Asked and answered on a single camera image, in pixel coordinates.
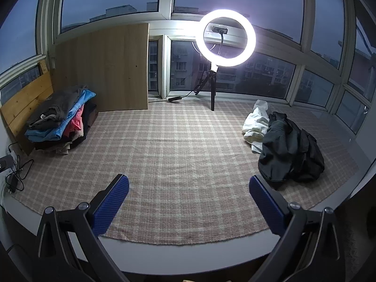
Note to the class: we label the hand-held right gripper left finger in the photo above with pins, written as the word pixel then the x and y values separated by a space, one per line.
pixel 113 202

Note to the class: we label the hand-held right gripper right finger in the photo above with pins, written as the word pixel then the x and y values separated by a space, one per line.
pixel 265 202

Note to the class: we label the black pants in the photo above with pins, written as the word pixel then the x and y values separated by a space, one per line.
pixel 288 152

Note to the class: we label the stack of folded clothes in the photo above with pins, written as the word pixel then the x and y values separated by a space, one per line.
pixel 73 114

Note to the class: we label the folded beige garment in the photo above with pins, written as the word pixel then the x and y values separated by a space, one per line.
pixel 63 149

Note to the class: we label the white garment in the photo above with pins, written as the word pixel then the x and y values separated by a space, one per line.
pixel 255 123

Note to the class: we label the plaid mat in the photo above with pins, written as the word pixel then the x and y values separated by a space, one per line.
pixel 176 152

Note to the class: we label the folded pink garment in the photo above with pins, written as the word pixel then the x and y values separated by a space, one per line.
pixel 75 123

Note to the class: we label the folded navy garment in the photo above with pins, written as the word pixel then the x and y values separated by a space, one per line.
pixel 89 114

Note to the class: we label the black charger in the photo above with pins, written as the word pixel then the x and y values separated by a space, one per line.
pixel 14 183

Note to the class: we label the folded grey garment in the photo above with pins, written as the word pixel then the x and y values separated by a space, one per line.
pixel 58 102

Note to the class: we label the pine wooden board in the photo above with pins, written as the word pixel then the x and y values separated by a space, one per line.
pixel 26 100

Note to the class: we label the light wooden panel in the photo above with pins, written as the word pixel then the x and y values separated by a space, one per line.
pixel 102 64

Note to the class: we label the phone holder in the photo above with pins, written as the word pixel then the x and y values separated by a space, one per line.
pixel 218 30

